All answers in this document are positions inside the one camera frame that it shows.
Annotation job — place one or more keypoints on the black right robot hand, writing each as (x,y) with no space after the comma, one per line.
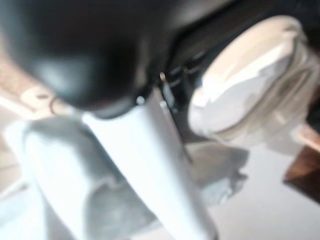
(87,50)

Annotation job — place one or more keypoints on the light grey garment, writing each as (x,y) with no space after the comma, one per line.
(62,175)

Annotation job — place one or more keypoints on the round washing machine door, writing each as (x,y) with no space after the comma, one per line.
(240,87)

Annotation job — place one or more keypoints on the dark brown stand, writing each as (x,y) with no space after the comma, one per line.
(305,170)

